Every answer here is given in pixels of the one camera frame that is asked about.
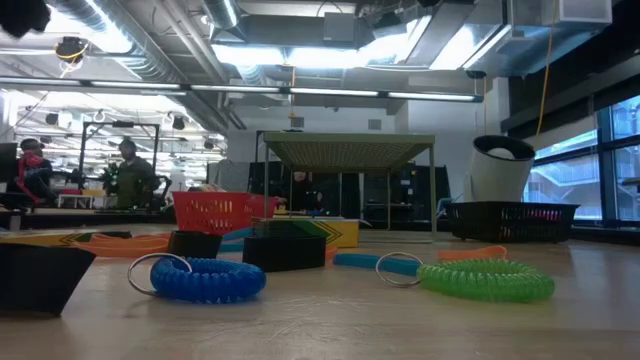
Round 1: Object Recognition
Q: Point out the yellow crayon box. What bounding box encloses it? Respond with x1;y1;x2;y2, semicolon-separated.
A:
0;229;134;247
251;217;361;249

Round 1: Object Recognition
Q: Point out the green coil wrist keychain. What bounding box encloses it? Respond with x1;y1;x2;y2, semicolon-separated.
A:
375;251;556;304

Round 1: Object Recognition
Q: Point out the linear ceiling light fixture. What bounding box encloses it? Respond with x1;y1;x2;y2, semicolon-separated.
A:
0;77;484;104

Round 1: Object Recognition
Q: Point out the person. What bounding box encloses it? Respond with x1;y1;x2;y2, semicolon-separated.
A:
17;138;56;204
115;138;161;209
287;170;321;211

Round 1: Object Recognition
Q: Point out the red plastic basket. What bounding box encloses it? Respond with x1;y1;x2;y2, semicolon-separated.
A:
172;191;279;236

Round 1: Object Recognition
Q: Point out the blue silicone wristband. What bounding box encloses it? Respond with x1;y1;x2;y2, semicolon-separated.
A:
332;252;426;277
219;228;256;253

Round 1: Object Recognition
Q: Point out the green perforated metal shelf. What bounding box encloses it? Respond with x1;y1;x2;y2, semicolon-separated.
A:
263;131;437;234

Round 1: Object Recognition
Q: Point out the black box centre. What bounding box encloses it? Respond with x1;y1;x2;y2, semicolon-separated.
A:
242;234;327;273

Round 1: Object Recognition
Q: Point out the black cabinet row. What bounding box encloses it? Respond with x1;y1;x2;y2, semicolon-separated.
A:
247;159;451;221

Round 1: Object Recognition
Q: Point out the white bin black rim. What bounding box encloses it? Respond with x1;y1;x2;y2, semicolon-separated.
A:
467;134;536;203

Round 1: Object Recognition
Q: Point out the black plastic basket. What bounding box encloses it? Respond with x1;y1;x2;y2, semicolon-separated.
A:
444;201;581;244

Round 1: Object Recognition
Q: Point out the window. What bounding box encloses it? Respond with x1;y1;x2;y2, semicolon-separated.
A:
524;94;640;221

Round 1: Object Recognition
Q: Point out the black yellow cord reel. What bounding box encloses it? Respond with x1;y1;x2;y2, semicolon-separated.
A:
53;35;90;66

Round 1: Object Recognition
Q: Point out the silver ventilation duct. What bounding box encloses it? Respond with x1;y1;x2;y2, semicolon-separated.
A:
44;0;236;134

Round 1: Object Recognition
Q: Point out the black frame stand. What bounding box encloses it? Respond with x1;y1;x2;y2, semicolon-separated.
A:
77;121;161;194

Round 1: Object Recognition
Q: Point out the blue coil wrist keychain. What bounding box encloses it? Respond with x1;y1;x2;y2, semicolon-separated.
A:
127;252;268;305

